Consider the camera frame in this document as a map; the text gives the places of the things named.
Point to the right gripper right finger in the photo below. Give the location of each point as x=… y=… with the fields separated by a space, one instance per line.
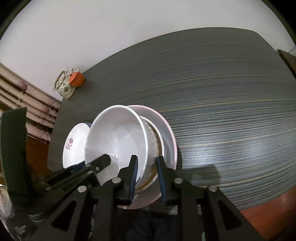
x=203 y=213

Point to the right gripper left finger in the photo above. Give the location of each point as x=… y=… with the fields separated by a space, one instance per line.
x=91 y=213

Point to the large pink bowl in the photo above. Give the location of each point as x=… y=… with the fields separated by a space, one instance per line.
x=152 y=193

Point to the white bowl blue base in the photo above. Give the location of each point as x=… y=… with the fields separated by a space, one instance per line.
x=155 y=148

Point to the white pink-flower plate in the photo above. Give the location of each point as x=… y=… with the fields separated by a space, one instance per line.
x=74 y=147

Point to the white bowl pink base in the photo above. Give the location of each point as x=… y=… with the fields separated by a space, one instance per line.
x=118 y=132

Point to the large blue floral plate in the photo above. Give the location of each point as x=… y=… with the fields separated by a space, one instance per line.
x=88 y=123

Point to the beige patterned curtain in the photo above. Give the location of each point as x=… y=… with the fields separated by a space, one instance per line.
x=41 y=109

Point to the floral ceramic teapot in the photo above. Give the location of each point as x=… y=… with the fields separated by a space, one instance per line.
x=62 y=85

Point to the orange lidded cup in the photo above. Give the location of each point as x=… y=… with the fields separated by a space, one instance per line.
x=76 y=79

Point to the dark side cabinet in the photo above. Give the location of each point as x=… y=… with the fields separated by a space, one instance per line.
x=289 y=60

